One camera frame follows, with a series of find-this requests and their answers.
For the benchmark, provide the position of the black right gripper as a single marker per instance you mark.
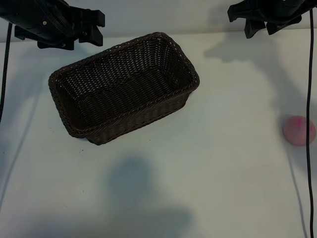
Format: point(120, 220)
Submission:
point(275, 26)

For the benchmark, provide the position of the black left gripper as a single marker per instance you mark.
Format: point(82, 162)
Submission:
point(57, 44)

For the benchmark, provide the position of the dark brown wicker basket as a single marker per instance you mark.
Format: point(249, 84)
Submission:
point(123, 81)

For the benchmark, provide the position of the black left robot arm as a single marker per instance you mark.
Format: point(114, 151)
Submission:
point(29, 15)

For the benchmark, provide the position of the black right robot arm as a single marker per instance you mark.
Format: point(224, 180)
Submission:
point(284, 6)

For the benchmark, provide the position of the pink peach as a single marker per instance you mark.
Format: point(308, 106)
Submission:
point(296, 131)

